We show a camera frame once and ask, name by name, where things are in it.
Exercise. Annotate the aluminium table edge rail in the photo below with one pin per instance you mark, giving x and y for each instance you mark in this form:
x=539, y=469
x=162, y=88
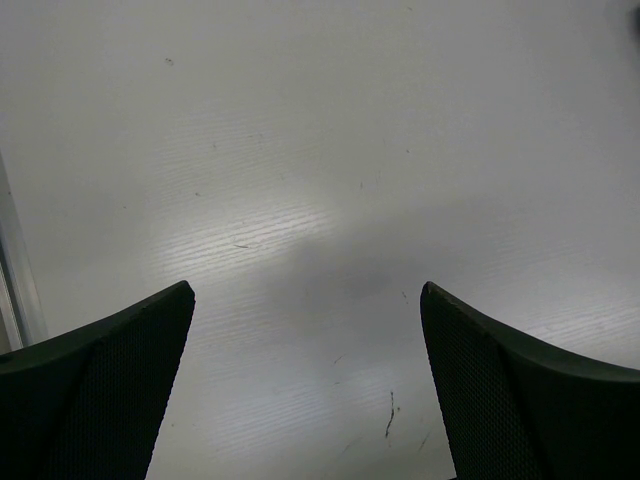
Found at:
x=21, y=314

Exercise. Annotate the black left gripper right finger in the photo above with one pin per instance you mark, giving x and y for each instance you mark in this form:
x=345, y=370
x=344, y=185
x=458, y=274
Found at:
x=516, y=407

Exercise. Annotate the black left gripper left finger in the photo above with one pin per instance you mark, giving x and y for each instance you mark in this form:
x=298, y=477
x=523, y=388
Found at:
x=89, y=404

